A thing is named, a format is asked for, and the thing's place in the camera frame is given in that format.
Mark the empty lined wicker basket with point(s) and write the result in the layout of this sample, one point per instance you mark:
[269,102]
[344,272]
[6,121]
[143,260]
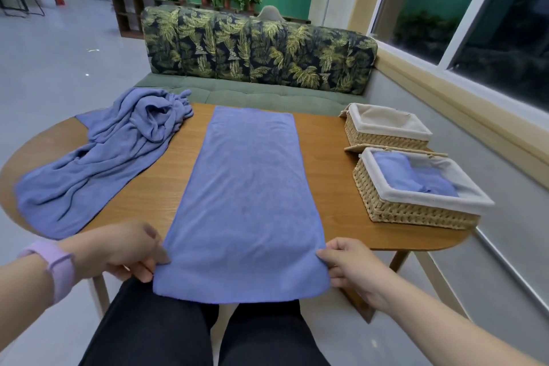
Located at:
[386,130]

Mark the lilac wrist watch band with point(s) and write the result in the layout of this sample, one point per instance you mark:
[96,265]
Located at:
[60,269]

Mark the grey chair back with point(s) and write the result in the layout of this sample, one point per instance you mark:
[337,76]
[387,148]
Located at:
[270,14]

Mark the person's black trousers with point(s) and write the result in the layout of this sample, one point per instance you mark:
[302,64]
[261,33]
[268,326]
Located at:
[171,331]

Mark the leaf print green sofa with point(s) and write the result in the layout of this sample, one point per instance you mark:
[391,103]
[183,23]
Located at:
[257,52]

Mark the blue towel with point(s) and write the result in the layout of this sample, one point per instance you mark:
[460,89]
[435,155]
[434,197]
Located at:
[107,155]
[248,198]
[394,170]
[437,185]

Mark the person's left thumb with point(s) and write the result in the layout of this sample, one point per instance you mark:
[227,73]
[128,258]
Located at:
[159,254]

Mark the wicker basket with towels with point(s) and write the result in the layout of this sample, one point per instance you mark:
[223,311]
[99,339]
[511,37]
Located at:
[411,209]

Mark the person's right hand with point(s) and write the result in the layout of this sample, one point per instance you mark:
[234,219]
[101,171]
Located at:
[358,269]

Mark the wooden table leg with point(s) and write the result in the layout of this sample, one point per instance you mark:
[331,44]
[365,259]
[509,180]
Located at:
[99,295]
[441,284]

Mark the crumpled blue towel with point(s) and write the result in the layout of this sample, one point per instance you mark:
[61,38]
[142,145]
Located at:
[107,155]

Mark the white framed window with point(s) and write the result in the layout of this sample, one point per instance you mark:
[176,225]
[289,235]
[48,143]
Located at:
[471,5]

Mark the person's right forearm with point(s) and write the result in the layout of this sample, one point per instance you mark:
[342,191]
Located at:
[446,331]

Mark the person's right thumb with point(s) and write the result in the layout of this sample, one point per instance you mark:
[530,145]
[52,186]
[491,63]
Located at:
[328,256]

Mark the person's left hand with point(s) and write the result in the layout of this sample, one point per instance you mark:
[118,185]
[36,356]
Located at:
[116,247]

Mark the person's left forearm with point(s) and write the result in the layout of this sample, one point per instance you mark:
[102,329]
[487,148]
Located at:
[23,293]

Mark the folded blue towel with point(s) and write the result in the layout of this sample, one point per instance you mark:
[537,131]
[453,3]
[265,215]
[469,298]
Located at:
[394,170]
[437,185]

